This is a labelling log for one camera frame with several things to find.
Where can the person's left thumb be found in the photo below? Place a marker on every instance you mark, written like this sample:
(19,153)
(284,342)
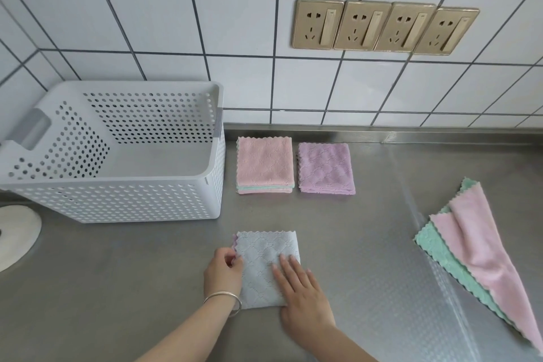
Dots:
(236,262)

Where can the gold wall socket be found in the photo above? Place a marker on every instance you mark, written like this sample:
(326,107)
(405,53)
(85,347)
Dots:
(404,27)
(445,31)
(361,25)
(317,23)

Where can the light blue cloth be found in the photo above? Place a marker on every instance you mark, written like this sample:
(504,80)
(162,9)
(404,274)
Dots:
(261,262)

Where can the folded pink cloth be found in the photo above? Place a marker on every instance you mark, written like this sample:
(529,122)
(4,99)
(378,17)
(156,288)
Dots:
(265,160)

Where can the white perforated plastic basket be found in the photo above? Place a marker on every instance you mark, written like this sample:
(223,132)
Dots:
(127,200)

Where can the folded purple cloth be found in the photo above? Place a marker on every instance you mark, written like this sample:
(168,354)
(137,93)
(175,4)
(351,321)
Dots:
(325,168)

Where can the folded green cloth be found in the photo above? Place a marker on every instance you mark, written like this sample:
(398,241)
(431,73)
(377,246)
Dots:
(271,187)

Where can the unfolded green cloth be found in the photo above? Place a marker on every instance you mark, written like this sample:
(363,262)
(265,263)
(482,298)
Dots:
(441,251)

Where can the person's left forearm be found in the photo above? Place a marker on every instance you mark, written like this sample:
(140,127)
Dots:
(191,336)

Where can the person's right hand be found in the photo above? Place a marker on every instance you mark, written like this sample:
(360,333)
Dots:
(303,300)

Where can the person's right forearm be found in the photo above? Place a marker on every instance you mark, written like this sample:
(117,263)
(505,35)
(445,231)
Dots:
(335,344)

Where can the person's right thumb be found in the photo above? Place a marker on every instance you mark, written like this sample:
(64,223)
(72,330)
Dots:
(280,282)

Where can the unfolded pink cloth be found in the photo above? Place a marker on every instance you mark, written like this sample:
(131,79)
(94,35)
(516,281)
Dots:
(483,247)

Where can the white round disc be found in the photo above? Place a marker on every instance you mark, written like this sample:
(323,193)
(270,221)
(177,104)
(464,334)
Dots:
(17,234)

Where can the person's left hand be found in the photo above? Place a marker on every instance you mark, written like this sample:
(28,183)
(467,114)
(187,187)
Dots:
(220,274)

